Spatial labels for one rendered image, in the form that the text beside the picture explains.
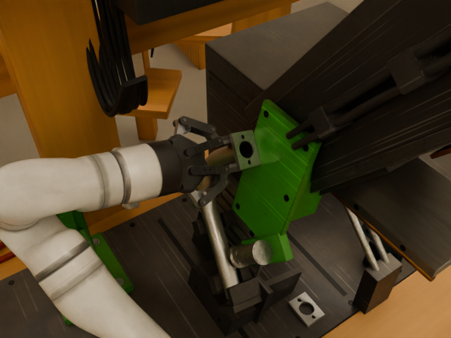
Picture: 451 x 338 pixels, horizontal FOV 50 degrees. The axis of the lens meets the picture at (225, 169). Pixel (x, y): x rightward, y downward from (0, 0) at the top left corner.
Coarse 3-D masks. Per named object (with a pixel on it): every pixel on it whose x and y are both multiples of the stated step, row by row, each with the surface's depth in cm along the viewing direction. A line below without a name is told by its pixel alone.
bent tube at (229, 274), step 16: (240, 144) 74; (208, 160) 78; (224, 160) 75; (240, 160) 71; (256, 160) 72; (208, 176) 80; (208, 208) 82; (208, 224) 82; (224, 240) 82; (224, 256) 81; (224, 272) 81; (224, 288) 82
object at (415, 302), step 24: (408, 288) 90; (432, 288) 90; (360, 312) 87; (384, 312) 87; (408, 312) 87; (432, 312) 87; (336, 336) 83; (360, 336) 83; (384, 336) 83; (408, 336) 83; (432, 336) 83
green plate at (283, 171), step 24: (264, 120) 70; (288, 120) 66; (264, 144) 71; (288, 144) 67; (312, 144) 64; (264, 168) 72; (288, 168) 68; (240, 192) 79; (264, 192) 74; (288, 192) 69; (240, 216) 80; (264, 216) 75; (288, 216) 70
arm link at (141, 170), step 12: (144, 144) 64; (120, 156) 61; (132, 156) 61; (144, 156) 62; (156, 156) 63; (132, 168) 60; (144, 168) 61; (156, 168) 62; (132, 180) 60; (144, 180) 61; (156, 180) 62; (132, 192) 61; (144, 192) 62; (156, 192) 63; (120, 204) 62; (132, 204) 69
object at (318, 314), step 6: (300, 294) 88; (306, 294) 88; (294, 300) 87; (300, 300) 88; (306, 300) 87; (312, 300) 87; (294, 306) 87; (312, 306) 87; (300, 312) 86; (318, 312) 86; (300, 318) 85; (306, 318) 85; (312, 318) 85; (318, 318) 85; (306, 324) 84; (312, 324) 85
